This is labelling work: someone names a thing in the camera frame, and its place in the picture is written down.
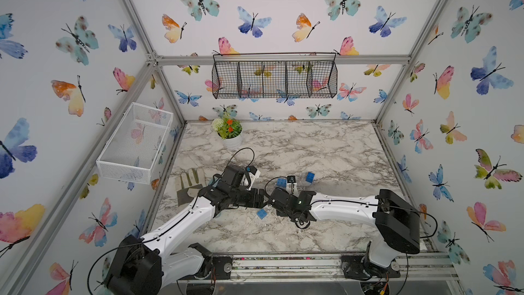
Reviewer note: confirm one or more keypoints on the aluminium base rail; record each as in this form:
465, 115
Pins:
313, 267

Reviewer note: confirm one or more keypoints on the white mesh wall basket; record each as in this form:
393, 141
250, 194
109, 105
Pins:
133, 150

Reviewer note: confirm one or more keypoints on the beige green work glove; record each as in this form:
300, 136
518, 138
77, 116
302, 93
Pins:
188, 185

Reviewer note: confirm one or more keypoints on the light blue long lego brick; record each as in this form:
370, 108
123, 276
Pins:
281, 183

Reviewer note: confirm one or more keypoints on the black wire wall basket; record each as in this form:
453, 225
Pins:
274, 75

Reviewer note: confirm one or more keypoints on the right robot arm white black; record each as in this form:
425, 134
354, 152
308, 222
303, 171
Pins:
397, 222

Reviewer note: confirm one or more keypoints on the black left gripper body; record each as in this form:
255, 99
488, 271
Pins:
241, 197

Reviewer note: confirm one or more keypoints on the white pot artificial plant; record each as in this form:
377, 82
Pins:
229, 130

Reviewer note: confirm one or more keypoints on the small blue lego brick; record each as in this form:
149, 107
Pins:
262, 213

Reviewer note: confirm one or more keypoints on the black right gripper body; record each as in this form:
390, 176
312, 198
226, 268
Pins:
289, 216

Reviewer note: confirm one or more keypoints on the dark blue square lego brick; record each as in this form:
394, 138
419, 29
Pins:
310, 177

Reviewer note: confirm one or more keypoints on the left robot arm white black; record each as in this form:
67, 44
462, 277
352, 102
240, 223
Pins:
147, 264

